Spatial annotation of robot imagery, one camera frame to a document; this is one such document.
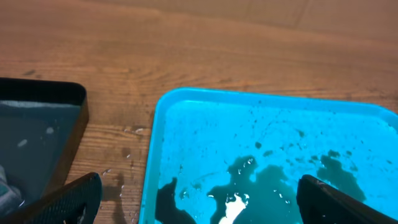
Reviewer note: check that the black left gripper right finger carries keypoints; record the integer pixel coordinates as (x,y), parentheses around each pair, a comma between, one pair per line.
(320,203)

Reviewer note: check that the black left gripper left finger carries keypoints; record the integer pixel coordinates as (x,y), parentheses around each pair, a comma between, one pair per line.
(76,202)

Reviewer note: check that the black water tray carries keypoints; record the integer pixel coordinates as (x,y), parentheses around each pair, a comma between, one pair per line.
(42,124)

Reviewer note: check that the blue plastic tray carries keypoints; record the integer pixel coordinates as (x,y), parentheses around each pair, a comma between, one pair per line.
(224,153)

